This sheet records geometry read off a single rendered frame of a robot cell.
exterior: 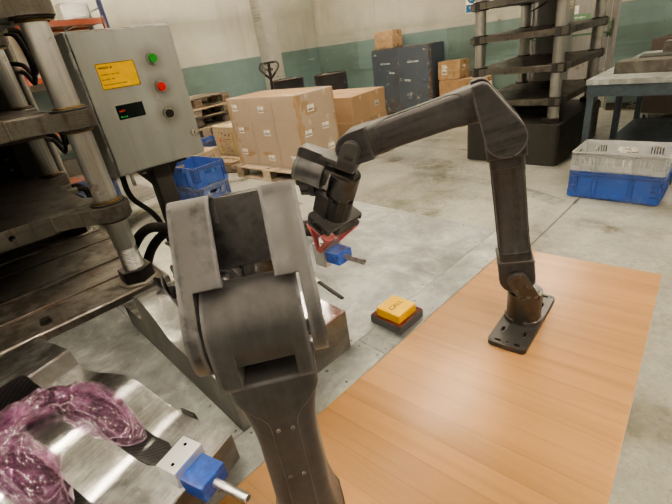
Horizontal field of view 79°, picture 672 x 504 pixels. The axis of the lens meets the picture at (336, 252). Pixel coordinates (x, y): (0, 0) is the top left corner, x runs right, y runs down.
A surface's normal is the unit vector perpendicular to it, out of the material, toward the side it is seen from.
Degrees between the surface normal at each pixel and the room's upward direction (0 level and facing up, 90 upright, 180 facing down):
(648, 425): 0
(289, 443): 88
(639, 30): 90
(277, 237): 48
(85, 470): 28
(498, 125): 90
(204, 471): 0
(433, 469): 0
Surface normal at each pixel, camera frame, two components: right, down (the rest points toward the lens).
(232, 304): -0.02, -0.52
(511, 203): -0.22, 0.47
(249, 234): 0.14, 0.17
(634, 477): -0.14, -0.88
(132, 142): 0.70, 0.24
